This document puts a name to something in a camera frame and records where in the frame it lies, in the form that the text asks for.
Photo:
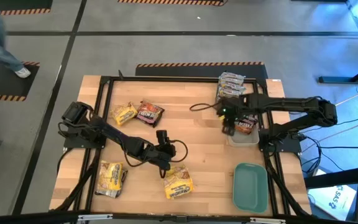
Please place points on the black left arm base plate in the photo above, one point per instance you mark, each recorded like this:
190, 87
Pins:
73, 145

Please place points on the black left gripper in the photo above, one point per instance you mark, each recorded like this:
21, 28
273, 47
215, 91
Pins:
154, 152

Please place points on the white printed cardboard box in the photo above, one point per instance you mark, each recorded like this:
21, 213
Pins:
328, 199

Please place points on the black desk frame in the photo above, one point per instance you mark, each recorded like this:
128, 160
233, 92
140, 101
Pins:
334, 80

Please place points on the silver metal bracket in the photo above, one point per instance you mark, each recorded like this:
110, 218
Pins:
95, 217
267, 220

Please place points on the black Maruchan noodle pack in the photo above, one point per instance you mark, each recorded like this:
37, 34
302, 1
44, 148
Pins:
245, 126
109, 193
149, 113

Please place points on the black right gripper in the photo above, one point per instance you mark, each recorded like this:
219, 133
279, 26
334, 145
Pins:
233, 107

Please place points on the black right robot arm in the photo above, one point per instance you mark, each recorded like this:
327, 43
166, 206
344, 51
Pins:
291, 101

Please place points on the white plastic bin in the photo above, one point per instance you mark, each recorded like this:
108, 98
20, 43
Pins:
244, 141

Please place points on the black aluminium table frame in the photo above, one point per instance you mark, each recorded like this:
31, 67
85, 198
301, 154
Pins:
166, 79

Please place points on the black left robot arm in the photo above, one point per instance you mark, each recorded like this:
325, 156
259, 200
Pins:
104, 133

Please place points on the green plastic bin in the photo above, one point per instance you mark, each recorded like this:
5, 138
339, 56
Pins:
250, 189

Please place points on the black rig crossbar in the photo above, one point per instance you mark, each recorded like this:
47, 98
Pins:
26, 221

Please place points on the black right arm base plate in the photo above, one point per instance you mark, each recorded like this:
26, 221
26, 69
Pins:
291, 147

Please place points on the black floor beam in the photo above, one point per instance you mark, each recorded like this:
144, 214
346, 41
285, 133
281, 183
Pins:
340, 178

